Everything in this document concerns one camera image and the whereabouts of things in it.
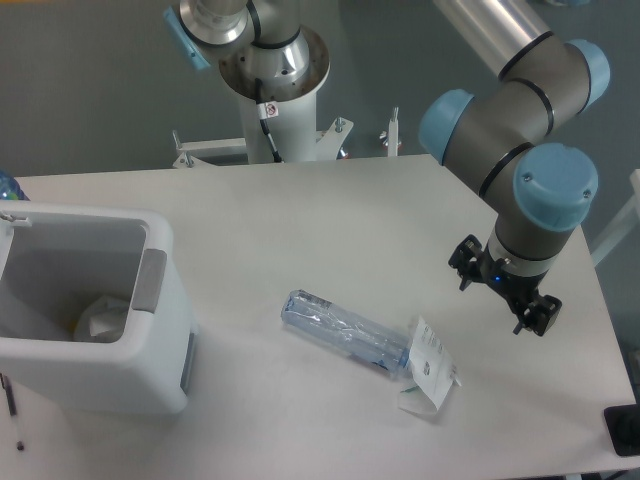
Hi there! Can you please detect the white paper wrapper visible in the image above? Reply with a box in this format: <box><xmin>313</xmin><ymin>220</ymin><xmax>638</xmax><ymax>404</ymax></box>
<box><xmin>397</xmin><ymin>316</ymin><xmax>461</xmax><ymax>418</ymax></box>

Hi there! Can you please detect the white plastic trash can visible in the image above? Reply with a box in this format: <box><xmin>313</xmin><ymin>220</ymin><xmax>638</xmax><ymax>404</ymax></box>
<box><xmin>1</xmin><ymin>201</ymin><xmax>198</xmax><ymax>414</ymax></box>

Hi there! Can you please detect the clear plastic water bottle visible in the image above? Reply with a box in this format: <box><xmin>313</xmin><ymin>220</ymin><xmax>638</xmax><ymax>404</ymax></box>
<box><xmin>281</xmin><ymin>290</ymin><xmax>411</xmax><ymax>379</ymax></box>

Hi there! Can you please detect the crumpled white paper trash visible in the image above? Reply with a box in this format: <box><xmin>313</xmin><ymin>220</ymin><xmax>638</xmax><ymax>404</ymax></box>
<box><xmin>73</xmin><ymin>295</ymin><xmax>129</xmax><ymax>343</ymax></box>

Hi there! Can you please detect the white frame at right edge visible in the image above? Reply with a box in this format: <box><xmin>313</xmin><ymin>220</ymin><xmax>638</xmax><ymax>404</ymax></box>
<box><xmin>591</xmin><ymin>169</ymin><xmax>639</xmax><ymax>267</ymax></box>

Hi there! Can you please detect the black device at table corner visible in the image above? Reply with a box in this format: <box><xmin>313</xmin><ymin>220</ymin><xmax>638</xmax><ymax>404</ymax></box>
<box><xmin>603</xmin><ymin>404</ymin><xmax>639</xmax><ymax>457</ymax></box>

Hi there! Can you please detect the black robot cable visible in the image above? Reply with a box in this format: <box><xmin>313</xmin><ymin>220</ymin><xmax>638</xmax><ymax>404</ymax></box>
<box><xmin>253</xmin><ymin>77</ymin><xmax>286</xmax><ymax>164</ymax></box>

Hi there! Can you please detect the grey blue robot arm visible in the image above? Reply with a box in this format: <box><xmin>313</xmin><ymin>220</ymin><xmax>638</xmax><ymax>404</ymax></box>
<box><xmin>164</xmin><ymin>1</ymin><xmax>610</xmax><ymax>335</ymax></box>

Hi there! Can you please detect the black pen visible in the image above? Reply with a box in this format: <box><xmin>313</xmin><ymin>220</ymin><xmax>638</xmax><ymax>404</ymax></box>
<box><xmin>1</xmin><ymin>374</ymin><xmax>25</xmax><ymax>452</ymax></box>

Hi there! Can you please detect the white frame post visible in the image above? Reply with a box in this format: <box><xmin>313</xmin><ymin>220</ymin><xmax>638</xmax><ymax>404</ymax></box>
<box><xmin>379</xmin><ymin>106</ymin><xmax>402</xmax><ymax>157</ymax></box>

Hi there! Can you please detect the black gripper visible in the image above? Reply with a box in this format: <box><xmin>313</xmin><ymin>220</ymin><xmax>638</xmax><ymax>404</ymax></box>
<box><xmin>448</xmin><ymin>235</ymin><xmax>562</xmax><ymax>336</ymax></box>

